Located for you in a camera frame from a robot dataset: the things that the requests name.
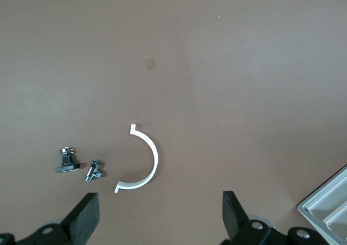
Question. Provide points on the white drawer cabinet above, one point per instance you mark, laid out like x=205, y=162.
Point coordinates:
x=325, y=187

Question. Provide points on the black switch component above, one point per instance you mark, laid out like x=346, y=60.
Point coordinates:
x=66, y=168

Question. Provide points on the white semicircular plastic bracket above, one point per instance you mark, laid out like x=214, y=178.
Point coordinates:
x=155, y=158

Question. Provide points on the small metal fitting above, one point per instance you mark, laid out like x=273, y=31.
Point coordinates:
x=90, y=171

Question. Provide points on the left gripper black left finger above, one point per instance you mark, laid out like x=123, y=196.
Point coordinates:
x=81, y=220

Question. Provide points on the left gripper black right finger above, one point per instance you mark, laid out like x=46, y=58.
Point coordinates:
x=233, y=215

